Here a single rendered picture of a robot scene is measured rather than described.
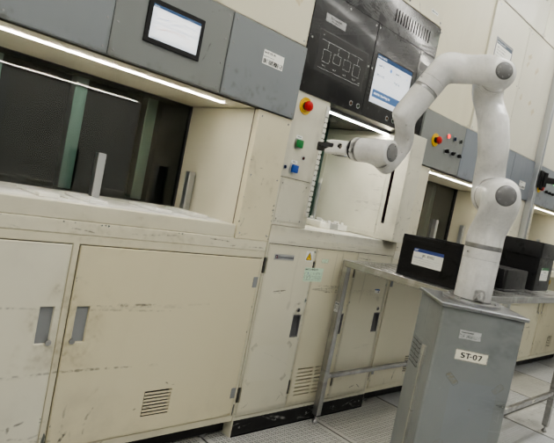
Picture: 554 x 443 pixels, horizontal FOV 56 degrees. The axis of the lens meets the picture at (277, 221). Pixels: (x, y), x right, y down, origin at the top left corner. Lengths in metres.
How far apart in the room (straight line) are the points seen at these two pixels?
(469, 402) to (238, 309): 0.86
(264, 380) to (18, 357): 1.01
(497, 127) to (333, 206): 1.21
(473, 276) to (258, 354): 0.89
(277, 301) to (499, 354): 0.86
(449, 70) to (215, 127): 0.90
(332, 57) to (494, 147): 0.75
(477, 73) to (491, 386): 0.99
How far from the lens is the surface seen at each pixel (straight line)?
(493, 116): 1.87
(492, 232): 1.83
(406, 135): 1.86
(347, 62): 2.28
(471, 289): 1.84
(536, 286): 3.02
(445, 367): 1.79
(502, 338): 1.82
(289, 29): 2.05
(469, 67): 1.86
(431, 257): 2.20
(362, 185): 2.72
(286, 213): 2.08
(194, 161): 2.19
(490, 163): 1.89
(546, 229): 5.40
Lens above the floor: 0.99
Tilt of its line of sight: 3 degrees down
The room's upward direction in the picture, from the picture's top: 11 degrees clockwise
